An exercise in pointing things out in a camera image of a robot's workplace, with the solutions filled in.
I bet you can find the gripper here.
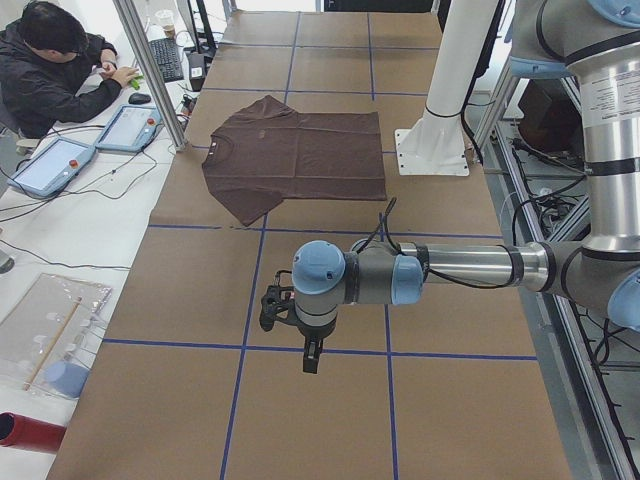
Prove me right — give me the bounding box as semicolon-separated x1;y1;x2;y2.
297;313;337;374

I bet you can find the brown t-shirt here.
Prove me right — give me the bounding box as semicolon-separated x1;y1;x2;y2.
202;95;386;226

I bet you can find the brown paper table cover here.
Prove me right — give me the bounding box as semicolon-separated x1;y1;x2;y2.
44;10;576;480

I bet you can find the blue cup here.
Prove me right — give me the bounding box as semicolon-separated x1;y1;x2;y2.
45;361;90;398

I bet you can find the clear acrylic rack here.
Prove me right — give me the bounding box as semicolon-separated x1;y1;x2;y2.
1;274;112;399

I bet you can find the wooden dowel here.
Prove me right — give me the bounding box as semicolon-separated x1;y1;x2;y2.
22;296;82;391

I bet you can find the far teach pendant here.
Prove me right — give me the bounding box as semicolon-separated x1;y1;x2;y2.
94;105;161;153

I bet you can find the teach pendant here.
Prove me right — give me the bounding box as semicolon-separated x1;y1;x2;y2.
7;137;96;198
94;105;161;153

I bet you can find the computer mouse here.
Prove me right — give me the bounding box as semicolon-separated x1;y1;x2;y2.
128;93;151;105

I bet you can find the red cylinder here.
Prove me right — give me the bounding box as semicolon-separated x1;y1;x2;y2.
1;412;66;454

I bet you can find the near teach pendant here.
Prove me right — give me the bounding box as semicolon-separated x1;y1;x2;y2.
7;137;96;198

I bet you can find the black keyboard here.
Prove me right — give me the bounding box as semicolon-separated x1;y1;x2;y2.
148;38;184;82

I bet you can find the paper coffee cup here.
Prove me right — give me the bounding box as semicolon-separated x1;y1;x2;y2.
155;9;176;39

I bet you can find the person in black jacket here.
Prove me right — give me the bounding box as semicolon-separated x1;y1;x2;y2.
1;1;139;139

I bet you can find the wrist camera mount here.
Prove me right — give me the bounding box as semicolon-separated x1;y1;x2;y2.
259;269;298;332

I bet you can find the aluminium frame post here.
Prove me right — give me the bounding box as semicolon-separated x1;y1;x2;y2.
113;0;187;152

